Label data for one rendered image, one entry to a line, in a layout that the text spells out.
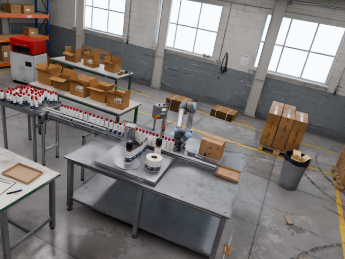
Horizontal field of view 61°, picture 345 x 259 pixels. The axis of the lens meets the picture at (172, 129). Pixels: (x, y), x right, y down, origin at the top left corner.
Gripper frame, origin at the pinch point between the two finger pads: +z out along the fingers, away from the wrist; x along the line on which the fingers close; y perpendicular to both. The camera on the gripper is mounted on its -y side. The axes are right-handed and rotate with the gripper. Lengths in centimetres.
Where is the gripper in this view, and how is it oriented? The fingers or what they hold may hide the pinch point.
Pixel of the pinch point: (174, 149)
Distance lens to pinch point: 400.7
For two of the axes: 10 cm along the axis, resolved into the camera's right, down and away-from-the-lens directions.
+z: -6.0, 6.4, 4.8
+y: -3.5, 3.3, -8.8
